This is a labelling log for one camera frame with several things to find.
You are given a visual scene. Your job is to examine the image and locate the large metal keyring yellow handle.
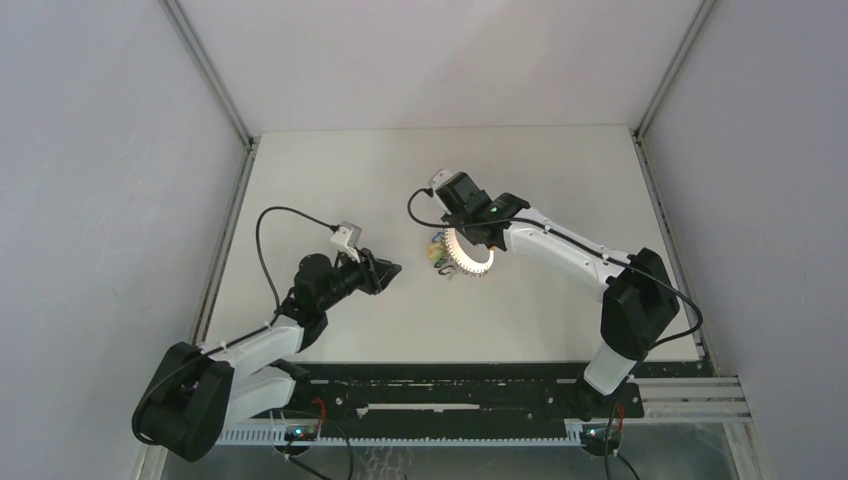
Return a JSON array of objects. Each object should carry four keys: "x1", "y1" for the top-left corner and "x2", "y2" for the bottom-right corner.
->
[{"x1": 442, "y1": 228, "x2": 495, "y2": 277}]

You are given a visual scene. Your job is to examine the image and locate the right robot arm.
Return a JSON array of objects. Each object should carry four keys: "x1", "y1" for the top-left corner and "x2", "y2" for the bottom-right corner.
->
[{"x1": 427, "y1": 170, "x2": 680, "y2": 416}]

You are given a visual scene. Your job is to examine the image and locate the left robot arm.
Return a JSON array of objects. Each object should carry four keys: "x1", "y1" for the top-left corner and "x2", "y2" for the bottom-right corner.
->
[{"x1": 131, "y1": 248, "x2": 402, "y2": 461}]

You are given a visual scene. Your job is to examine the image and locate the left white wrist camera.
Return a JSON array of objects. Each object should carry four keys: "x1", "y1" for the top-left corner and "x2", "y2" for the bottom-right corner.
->
[{"x1": 330, "y1": 222, "x2": 362, "y2": 263}]

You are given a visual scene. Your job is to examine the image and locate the right circuit board green led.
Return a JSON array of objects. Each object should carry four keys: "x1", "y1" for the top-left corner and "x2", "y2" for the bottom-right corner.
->
[{"x1": 580, "y1": 427, "x2": 621, "y2": 445}]

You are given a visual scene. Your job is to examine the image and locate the left circuit board green led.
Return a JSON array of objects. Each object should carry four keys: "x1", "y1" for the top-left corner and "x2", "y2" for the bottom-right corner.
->
[{"x1": 284, "y1": 425, "x2": 320, "y2": 443}]

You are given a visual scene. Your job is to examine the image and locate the yellow tagged key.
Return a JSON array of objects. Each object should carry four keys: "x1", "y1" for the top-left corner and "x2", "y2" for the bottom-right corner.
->
[{"x1": 427, "y1": 242, "x2": 444, "y2": 263}]

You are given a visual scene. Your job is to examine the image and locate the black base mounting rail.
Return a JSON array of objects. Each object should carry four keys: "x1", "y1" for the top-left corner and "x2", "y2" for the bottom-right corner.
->
[{"x1": 211, "y1": 361, "x2": 713, "y2": 439}]

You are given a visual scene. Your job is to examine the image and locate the circuit board green led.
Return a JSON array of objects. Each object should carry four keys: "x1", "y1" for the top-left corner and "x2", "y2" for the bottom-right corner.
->
[
  {"x1": 284, "y1": 425, "x2": 320, "y2": 443},
  {"x1": 580, "y1": 427, "x2": 621, "y2": 445}
]

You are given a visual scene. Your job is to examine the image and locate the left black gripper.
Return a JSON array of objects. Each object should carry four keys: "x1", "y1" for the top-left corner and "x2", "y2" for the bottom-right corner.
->
[{"x1": 317, "y1": 245, "x2": 400, "y2": 312}]

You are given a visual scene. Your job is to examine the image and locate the white slotted cable duct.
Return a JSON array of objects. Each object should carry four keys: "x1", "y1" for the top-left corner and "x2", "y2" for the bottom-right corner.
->
[{"x1": 218, "y1": 423, "x2": 598, "y2": 447}]

